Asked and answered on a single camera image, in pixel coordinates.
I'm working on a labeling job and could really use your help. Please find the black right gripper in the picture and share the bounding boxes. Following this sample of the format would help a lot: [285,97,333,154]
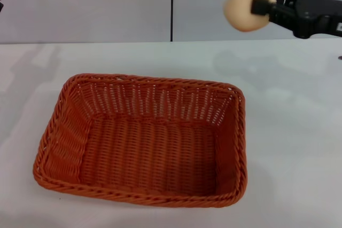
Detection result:
[251,0,342,40]

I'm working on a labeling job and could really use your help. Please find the pale toy peach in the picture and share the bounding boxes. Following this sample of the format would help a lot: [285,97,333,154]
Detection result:
[222,0,277,33]

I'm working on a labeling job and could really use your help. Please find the orange woven plastic basket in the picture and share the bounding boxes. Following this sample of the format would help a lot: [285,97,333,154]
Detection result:
[32,72,248,209]

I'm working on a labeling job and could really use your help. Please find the dark vertical wall strip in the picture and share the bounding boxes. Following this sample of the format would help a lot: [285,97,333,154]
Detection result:
[169,0,175,43]

